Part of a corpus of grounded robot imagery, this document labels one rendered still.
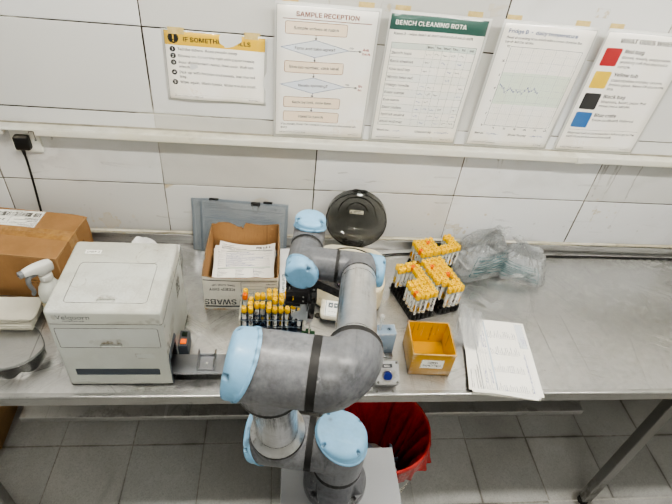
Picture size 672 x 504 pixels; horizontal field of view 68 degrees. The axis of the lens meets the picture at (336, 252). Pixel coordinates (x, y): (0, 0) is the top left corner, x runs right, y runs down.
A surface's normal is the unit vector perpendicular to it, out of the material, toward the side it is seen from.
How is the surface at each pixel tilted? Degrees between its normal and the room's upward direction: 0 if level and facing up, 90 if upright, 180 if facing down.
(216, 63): 89
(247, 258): 1
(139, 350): 90
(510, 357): 0
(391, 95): 94
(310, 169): 90
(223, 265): 1
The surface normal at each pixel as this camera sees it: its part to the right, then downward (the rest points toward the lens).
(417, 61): 0.09, 0.70
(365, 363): 0.73, -0.27
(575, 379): 0.10, -0.76
